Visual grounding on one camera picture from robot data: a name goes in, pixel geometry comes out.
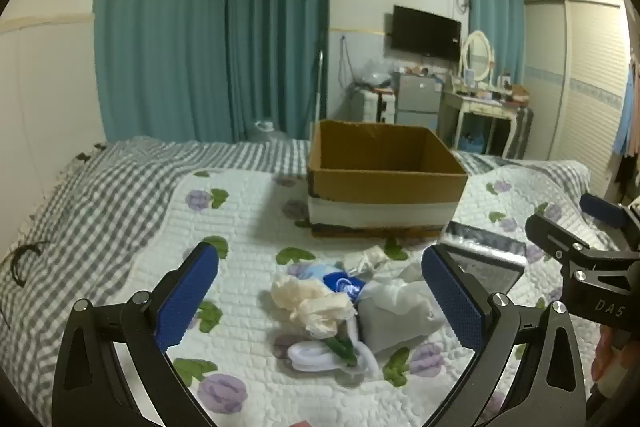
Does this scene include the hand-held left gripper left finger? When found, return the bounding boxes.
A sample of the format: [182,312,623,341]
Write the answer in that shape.
[51,241,221,427]

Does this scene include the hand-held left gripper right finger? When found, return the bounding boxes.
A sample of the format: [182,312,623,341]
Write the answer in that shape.
[421,243,586,427]

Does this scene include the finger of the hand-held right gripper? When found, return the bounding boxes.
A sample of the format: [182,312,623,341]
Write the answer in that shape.
[580,193,640,232]
[525,213,593,264]

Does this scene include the grey soft cloth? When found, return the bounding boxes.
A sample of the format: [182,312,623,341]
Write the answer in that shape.
[357,279,447,358]

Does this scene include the small white sock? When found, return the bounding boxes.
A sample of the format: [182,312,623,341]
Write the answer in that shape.
[342,244,389,276]

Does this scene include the blue snack packet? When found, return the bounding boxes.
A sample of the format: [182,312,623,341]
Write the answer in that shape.
[322,272,369,304]

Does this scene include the cream cloth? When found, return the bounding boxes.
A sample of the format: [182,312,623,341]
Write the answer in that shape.
[271,274,357,339]

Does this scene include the brown cardboard box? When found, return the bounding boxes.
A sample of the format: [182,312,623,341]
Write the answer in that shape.
[306,119,469,239]

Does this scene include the person's right hand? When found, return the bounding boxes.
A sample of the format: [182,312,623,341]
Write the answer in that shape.
[591,323,640,400]

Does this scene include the clear plastic bag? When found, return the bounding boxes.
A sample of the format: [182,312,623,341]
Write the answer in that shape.
[367,274,427,309]

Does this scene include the white floral quilt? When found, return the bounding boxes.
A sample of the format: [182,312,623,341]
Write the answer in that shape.
[131,157,608,427]

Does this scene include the hanging clothes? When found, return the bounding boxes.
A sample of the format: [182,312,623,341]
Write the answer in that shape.
[612,51,640,158]

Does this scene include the light blue cloth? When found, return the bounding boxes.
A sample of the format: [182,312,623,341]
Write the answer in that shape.
[287,262,342,284]

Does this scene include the white wardrobe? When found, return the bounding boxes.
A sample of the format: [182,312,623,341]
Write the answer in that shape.
[522,0,632,194]

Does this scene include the white dressing table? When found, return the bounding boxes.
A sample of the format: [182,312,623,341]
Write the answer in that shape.
[436,88,534,160]

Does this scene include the black hair band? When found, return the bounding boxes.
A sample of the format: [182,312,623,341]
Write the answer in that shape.
[0,240,52,289]

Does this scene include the small grey fridge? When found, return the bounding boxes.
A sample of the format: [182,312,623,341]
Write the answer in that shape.
[394,72,444,128]

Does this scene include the white oval mirror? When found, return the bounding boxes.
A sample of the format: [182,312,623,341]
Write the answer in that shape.
[459,30,497,84]

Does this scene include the white low cabinet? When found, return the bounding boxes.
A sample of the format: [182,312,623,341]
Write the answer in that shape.
[348,89,399,124]

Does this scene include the narrow teal curtain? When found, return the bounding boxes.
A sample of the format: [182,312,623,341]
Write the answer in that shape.
[464,0,526,88]

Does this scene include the metal pole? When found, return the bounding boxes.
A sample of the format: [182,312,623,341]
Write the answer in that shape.
[313,50,326,134]

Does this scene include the wide teal curtain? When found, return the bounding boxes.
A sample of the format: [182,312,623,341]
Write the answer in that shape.
[93,0,234,144]

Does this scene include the black wall television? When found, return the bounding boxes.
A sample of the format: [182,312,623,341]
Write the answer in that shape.
[390,5,462,63]

